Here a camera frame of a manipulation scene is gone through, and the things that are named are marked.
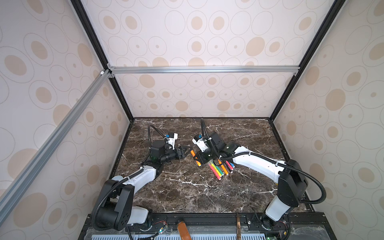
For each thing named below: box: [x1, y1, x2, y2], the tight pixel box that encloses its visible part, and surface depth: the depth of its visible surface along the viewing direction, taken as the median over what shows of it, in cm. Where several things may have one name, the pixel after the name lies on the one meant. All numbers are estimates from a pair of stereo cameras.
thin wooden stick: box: [236, 212, 241, 240], surface depth 73 cm
